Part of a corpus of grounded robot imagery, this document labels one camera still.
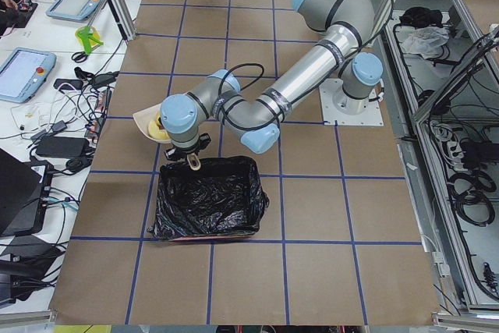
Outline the pale apple slice toy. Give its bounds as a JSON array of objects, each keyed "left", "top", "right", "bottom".
[{"left": 147, "top": 112, "right": 170, "bottom": 140}]

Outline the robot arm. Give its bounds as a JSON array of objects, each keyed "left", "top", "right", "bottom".
[{"left": 160, "top": 0, "right": 383, "bottom": 169}]

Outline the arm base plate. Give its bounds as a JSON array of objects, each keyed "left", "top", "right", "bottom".
[{"left": 319, "top": 79, "right": 384, "bottom": 126}]

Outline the black lined trash bin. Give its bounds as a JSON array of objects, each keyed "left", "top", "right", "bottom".
[{"left": 147, "top": 156, "right": 270, "bottom": 241}]

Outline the black laptop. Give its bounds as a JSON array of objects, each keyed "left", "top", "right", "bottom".
[{"left": 1, "top": 151, "right": 54, "bottom": 237}]

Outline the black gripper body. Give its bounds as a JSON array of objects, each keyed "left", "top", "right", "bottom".
[{"left": 164, "top": 133, "right": 211, "bottom": 161}]

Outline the blue teach pendant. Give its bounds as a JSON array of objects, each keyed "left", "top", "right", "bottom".
[
  {"left": 45, "top": 0, "right": 102, "bottom": 22},
  {"left": 1, "top": 47, "right": 57, "bottom": 104}
]

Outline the beige plastic dustpan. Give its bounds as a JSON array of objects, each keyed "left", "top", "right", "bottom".
[{"left": 133, "top": 104, "right": 201, "bottom": 171}]

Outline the green plastic clamp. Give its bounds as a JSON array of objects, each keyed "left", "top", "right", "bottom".
[{"left": 75, "top": 26, "right": 104, "bottom": 55}]

